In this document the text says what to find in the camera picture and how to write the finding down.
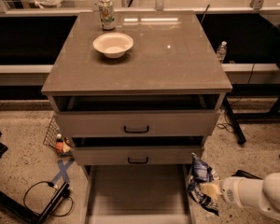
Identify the green soda can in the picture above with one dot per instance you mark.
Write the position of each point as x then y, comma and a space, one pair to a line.
107, 16

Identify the black power strip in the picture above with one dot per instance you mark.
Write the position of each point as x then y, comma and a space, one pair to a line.
53, 202

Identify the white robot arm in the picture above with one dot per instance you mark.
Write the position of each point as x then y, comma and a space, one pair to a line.
261, 194

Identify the grey drawer cabinet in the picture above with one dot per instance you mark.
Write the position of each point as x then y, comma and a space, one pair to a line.
171, 67

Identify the drawer with black handle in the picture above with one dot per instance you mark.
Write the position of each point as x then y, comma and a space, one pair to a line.
132, 124
134, 155

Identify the white paper bowl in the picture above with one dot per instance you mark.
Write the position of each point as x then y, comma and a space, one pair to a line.
113, 45

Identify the middle drawer with black handle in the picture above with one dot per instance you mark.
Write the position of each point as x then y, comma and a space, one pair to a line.
134, 155

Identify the top drawer with black handle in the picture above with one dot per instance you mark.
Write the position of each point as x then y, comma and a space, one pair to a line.
132, 124

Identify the blue chip bag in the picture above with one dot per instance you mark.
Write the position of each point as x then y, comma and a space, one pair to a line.
201, 173

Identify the black office chair base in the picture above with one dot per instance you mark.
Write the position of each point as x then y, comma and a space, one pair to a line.
241, 173

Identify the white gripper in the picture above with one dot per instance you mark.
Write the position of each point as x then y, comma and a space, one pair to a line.
230, 188

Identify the open bottom drawer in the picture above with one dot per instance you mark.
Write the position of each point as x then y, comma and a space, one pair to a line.
138, 194

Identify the orange bottle in basket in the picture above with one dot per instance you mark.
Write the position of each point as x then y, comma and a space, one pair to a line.
59, 143

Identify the wire basket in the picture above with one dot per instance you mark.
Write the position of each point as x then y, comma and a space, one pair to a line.
50, 139

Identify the clear water bottle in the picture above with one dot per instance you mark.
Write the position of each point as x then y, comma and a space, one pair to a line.
222, 51

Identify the black table leg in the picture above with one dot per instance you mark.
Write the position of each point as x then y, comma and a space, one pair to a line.
234, 123

